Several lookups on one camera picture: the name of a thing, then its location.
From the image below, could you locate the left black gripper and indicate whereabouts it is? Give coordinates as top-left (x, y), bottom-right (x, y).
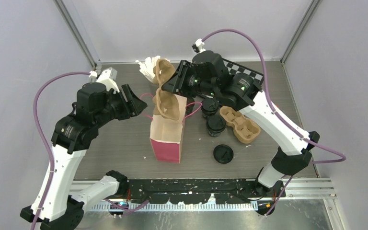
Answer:
top-left (95, 83), bottom-right (147, 127)

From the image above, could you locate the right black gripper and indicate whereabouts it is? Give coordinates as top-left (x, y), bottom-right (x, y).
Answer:
top-left (162, 59), bottom-right (217, 98)

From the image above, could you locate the black lidded coffee cup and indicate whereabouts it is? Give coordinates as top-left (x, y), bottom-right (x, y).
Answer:
top-left (201, 98), bottom-right (219, 120)

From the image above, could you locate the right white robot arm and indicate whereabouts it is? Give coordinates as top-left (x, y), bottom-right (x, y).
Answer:
top-left (162, 50), bottom-right (320, 197)

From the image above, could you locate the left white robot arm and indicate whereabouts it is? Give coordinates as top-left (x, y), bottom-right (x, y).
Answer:
top-left (20, 83), bottom-right (147, 230)

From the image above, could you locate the black coffee cup lid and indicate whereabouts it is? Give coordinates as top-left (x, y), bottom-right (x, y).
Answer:
top-left (213, 144), bottom-right (234, 164)

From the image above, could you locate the bundle of white wrapped straws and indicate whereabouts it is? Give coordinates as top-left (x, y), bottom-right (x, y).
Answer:
top-left (135, 56), bottom-right (161, 84)

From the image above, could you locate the pink and cream paper bag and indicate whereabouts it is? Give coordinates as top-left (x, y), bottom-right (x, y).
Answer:
top-left (144, 95), bottom-right (202, 163)

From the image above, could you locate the black and white chessboard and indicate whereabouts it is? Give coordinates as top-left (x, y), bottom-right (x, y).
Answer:
top-left (223, 58), bottom-right (264, 85)

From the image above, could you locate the brown cardboard cup carrier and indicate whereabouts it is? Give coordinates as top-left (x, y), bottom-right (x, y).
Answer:
top-left (219, 106), bottom-right (261, 144)

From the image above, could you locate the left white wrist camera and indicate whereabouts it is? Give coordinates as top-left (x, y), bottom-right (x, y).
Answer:
top-left (96, 67), bottom-right (120, 94)

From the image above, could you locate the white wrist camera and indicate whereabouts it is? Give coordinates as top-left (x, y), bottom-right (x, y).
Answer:
top-left (96, 67), bottom-right (120, 94)
top-left (192, 38), bottom-right (205, 53)

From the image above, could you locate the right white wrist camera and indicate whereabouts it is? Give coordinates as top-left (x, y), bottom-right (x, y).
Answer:
top-left (192, 38), bottom-right (205, 53)

